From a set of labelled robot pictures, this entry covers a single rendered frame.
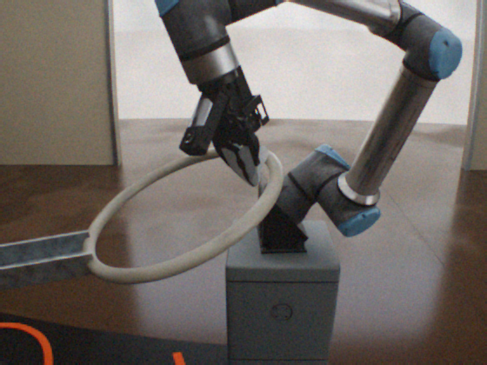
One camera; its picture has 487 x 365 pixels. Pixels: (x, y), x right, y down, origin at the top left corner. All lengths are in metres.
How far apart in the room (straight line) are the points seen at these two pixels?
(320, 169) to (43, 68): 4.98
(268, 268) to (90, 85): 4.61
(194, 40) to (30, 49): 5.48
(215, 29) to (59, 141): 5.46
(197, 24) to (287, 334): 1.21
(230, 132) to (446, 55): 0.60
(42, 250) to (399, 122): 0.96
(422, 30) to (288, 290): 0.93
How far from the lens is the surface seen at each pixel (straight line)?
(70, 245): 0.99
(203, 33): 0.64
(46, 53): 5.95
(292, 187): 1.44
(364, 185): 1.29
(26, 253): 1.00
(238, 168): 0.73
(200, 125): 0.65
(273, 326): 1.55
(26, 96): 6.17
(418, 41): 1.09
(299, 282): 1.44
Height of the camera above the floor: 1.57
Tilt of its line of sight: 18 degrees down
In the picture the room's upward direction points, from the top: straight up
